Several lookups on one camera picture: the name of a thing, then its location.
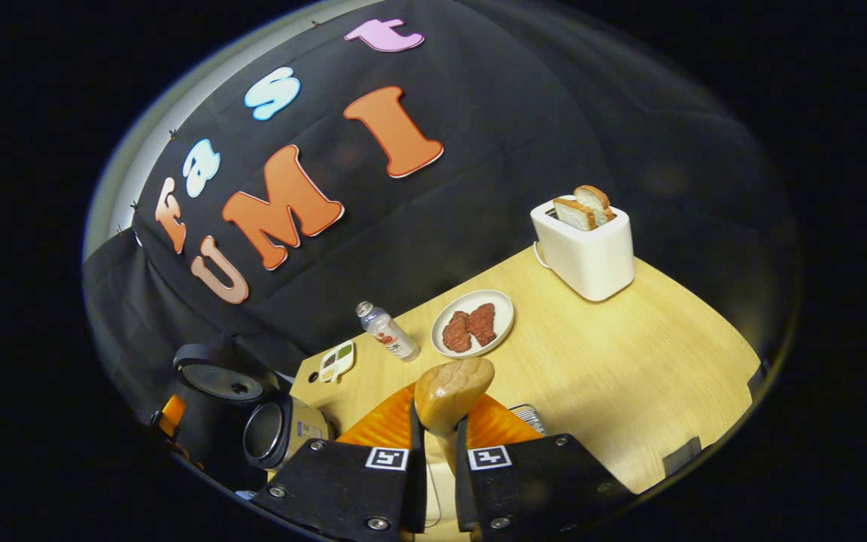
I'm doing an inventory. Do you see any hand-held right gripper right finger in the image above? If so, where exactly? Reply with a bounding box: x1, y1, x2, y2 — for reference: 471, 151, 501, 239
455, 391, 634, 542

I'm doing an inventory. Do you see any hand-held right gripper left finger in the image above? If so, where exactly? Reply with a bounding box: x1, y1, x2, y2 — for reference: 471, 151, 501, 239
253, 382, 428, 542

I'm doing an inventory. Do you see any wooden spoon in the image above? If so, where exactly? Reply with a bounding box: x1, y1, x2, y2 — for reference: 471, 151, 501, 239
413, 357, 495, 483

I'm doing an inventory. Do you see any metal wire chopstick holder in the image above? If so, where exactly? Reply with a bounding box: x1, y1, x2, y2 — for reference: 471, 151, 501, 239
509, 404, 547, 436

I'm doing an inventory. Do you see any white divided bean dish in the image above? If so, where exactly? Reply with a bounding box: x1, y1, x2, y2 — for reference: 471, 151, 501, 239
318, 340, 356, 385

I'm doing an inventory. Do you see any clear plastic bottle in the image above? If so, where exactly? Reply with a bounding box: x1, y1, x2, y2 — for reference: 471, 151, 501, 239
355, 301, 421, 363

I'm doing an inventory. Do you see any white round plate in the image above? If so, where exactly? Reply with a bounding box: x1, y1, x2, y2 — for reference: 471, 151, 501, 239
430, 290, 516, 358

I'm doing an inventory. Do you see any white toaster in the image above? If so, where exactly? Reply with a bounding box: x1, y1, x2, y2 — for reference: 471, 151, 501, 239
530, 197, 635, 303

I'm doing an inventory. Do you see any black backdrop cloth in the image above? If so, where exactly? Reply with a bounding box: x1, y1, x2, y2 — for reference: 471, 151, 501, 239
81, 0, 803, 422

